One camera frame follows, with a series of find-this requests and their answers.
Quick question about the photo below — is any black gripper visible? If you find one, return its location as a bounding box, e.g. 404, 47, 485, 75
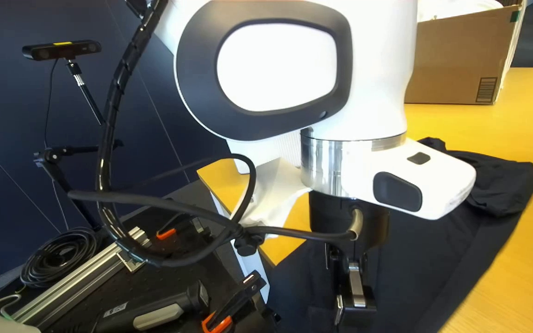
309, 191, 404, 326

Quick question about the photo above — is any dark navy shirt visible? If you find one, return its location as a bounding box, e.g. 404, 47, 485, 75
265, 136, 533, 333

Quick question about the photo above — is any black orange clamp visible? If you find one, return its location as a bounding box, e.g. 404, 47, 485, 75
154, 206, 207, 245
198, 269, 268, 333

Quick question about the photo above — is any black grey handheld tool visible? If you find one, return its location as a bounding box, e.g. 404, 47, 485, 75
89, 282, 211, 333

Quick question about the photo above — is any brown paper bag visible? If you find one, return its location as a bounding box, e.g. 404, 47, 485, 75
404, 0, 526, 108

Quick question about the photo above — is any aluminium extrusion bar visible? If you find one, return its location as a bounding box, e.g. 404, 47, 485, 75
9, 226, 154, 330

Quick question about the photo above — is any white crumpled cloth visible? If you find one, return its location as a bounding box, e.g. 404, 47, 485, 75
415, 0, 504, 27

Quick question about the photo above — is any black smooth cable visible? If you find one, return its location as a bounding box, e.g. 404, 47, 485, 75
67, 189, 357, 245

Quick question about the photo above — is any black corrugated cable conduit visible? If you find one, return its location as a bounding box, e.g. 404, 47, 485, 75
93, 0, 259, 269

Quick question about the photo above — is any black coiled cable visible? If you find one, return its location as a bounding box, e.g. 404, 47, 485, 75
19, 228, 102, 293

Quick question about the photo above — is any black articulated camera stand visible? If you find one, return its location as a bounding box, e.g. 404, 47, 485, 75
32, 58, 126, 234

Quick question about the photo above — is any black stereo camera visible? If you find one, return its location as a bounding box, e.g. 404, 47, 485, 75
21, 40, 104, 64

